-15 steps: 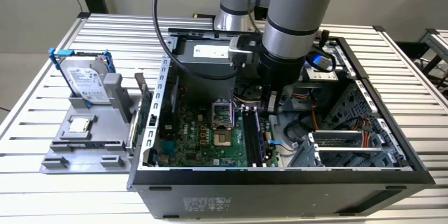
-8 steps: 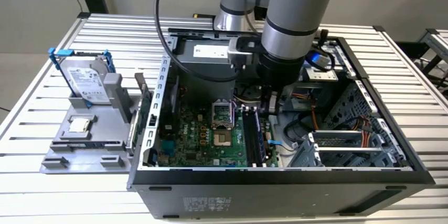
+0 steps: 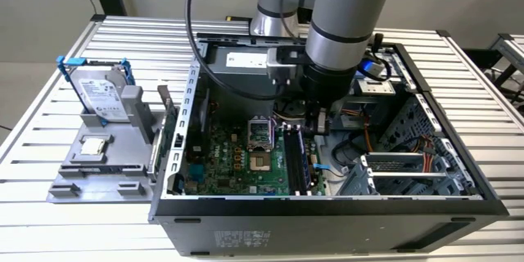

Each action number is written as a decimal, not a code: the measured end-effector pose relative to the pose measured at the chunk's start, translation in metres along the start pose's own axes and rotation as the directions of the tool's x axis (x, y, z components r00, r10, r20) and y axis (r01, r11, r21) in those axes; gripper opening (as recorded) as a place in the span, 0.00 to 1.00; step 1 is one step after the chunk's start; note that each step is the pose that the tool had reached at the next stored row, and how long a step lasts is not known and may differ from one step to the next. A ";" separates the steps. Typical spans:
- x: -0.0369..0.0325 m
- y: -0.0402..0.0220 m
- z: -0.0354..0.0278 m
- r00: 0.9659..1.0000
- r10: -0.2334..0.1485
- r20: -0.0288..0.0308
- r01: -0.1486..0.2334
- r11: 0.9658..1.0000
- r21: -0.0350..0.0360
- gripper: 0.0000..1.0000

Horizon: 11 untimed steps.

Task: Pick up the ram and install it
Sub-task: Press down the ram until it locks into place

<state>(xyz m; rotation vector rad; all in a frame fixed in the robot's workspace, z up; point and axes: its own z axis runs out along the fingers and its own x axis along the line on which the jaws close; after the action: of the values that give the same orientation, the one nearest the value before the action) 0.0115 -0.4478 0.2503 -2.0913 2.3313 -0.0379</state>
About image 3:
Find RAM stick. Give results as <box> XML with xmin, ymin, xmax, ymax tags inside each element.
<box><xmin>59</xmin><ymin>165</ymin><xmax>149</xmax><ymax>177</ymax></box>
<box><xmin>298</xmin><ymin>125</ymin><xmax>315</xmax><ymax>191</ymax></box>

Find black RAM slot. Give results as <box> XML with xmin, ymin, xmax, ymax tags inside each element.
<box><xmin>289</xmin><ymin>123</ymin><xmax>303</xmax><ymax>196</ymax></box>
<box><xmin>282</xmin><ymin>123</ymin><xmax>299</xmax><ymax>196</ymax></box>
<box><xmin>298</xmin><ymin>123</ymin><xmax>315</xmax><ymax>196</ymax></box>
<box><xmin>293</xmin><ymin>123</ymin><xmax>309</xmax><ymax>196</ymax></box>

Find grey metal drive bay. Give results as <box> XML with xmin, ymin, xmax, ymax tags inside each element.
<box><xmin>327</xmin><ymin>44</ymin><xmax>413</xmax><ymax>129</ymax></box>

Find grey power supply unit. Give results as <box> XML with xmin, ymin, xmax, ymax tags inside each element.
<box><xmin>201</xmin><ymin>45</ymin><xmax>282</xmax><ymax>123</ymax></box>

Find thin metal locking lever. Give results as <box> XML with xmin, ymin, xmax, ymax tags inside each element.
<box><xmin>269</xmin><ymin>116</ymin><xmax>277</xmax><ymax>152</ymax></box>

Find metal socket cover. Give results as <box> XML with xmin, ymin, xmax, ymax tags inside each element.
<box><xmin>247</xmin><ymin>116</ymin><xmax>275</xmax><ymax>151</ymax></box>

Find CPU socket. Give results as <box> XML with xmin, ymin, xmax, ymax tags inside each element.
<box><xmin>249</xmin><ymin>150</ymin><xmax>274</xmax><ymax>173</ymax></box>

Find green motherboard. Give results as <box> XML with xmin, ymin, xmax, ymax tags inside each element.
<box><xmin>179</xmin><ymin>122</ymin><xmax>331</xmax><ymax>197</ymax></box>

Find black case fan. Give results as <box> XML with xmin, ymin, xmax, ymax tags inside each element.
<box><xmin>186</xmin><ymin>88</ymin><xmax>214</xmax><ymax>164</ymax></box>

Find grey metal disk bay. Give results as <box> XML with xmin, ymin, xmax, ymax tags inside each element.
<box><xmin>339</xmin><ymin>151</ymin><xmax>479</xmax><ymax>197</ymax></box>

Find graphics card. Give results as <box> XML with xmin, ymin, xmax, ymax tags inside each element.
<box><xmin>150</xmin><ymin>83</ymin><xmax>182</xmax><ymax>183</ymax></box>

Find grey slatted side table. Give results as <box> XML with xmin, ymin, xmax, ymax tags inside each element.
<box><xmin>486</xmin><ymin>32</ymin><xmax>524</xmax><ymax>105</ymax></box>

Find black open PC case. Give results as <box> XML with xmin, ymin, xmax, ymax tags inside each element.
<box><xmin>147</xmin><ymin>31</ymin><xmax>511</xmax><ymax>258</ymax></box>

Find grey parts rack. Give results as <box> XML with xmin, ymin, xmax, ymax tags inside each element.
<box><xmin>47</xmin><ymin>85</ymin><xmax>182</xmax><ymax>204</ymax></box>

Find hard disk in blue carrier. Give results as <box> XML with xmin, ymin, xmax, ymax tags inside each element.
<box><xmin>57</xmin><ymin>56</ymin><xmax>137</xmax><ymax>126</ymax></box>

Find silver CPU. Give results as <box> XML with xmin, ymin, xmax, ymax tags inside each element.
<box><xmin>81</xmin><ymin>138</ymin><xmax>106</xmax><ymax>155</ymax></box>

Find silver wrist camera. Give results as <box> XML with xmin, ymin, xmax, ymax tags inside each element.
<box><xmin>266</xmin><ymin>45</ymin><xmax>310</xmax><ymax>87</ymax></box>

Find yellow white wire bundle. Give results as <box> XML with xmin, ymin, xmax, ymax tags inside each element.
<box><xmin>273</xmin><ymin>99</ymin><xmax>309</xmax><ymax>121</ymax></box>

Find orange data wire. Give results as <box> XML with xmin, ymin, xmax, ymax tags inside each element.
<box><xmin>363</xmin><ymin>114</ymin><xmax>375</xmax><ymax>152</ymax></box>

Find red orange yellow wires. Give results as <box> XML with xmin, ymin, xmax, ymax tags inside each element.
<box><xmin>413</xmin><ymin>134</ymin><xmax>439</xmax><ymax>174</ymax></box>

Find black camera cable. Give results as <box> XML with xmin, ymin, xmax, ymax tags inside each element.
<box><xmin>185</xmin><ymin>0</ymin><xmax>293</xmax><ymax>102</ymax></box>

